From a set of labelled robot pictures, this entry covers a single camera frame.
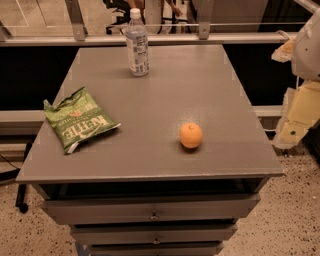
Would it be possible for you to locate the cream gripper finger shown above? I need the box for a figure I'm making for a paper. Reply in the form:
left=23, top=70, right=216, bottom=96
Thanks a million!
left=271, top=38, right=295, bottom=63
left=273, top=81, right=320, bottom=149

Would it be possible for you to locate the orange fruit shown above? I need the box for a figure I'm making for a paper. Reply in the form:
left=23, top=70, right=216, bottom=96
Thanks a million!
left=179, top=123, right=203, bottom=149

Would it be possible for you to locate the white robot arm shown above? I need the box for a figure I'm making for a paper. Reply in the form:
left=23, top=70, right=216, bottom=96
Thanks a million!
left=271, top=9, right=320, bottom=149

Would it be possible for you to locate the clear blue plastic water bottle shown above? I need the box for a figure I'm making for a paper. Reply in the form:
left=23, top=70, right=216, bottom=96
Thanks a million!
left=125, top=8, right=149, bottom=76

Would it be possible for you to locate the black office chair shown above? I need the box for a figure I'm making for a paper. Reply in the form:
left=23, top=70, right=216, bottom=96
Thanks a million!
left=103, top=0, right=130, bottom=35

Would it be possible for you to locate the grey drawer cabinet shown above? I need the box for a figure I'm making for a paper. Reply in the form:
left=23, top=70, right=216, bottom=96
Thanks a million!
left=15, top=44, right=285, bottom=256

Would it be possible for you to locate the green chip bag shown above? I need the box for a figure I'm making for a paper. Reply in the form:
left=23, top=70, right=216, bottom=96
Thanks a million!
left=43, top=87, right=120, bottom=154

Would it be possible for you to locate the top grey drawer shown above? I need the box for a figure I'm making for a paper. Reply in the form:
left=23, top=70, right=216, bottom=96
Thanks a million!
left=42, top=194, right=260, bottom=225

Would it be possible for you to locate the grey drawer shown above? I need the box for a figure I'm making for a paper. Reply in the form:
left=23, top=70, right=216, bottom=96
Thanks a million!
left=71, top=223, right=237, bottom=245
left=90, top=242, right=223, bottom=256
left=42, top=194, right=260, bottom=225

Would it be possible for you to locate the bottom grey drawer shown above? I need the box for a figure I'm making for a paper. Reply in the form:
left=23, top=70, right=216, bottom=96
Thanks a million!
left=90, top=242, right=223, bottom=256

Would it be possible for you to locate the middle grey drawer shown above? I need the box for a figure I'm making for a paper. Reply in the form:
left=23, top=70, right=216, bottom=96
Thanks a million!
left=71, top=223, right=237, bottom=245

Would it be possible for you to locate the black stand leg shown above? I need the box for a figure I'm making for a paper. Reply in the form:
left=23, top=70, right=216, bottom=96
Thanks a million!
left=0, top=154, right=29, bottom=214

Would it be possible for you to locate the metal railing frame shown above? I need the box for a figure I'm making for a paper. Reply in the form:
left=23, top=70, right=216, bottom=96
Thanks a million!
left=0, top=0, right=320, bottom=48

